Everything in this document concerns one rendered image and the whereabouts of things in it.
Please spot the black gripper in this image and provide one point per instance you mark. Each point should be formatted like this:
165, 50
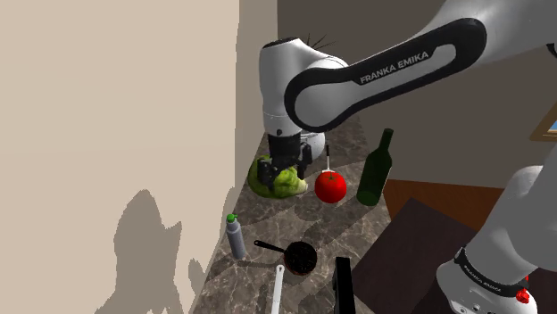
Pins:
285, 150

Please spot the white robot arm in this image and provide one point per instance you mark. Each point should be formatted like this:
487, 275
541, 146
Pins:
330, 93

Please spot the green lettuce head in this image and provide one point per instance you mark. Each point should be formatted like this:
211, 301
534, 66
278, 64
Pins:
287, 185

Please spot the red tomato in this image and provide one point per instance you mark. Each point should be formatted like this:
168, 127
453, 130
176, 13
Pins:
330, 188

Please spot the dark green wine bottle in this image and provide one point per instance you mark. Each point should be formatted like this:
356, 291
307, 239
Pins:
374, 174

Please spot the grey bottle with green cap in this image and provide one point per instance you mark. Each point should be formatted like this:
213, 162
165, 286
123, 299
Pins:
236, 241

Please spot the black frying pan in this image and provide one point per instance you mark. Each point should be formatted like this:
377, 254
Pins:
301, 258

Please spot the long white utensil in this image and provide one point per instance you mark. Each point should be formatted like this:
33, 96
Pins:
277, 291

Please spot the black flat upright box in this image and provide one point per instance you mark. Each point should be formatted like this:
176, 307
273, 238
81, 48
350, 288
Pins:
344, 287

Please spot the wooden framed window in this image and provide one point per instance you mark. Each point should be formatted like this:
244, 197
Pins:
546, 128

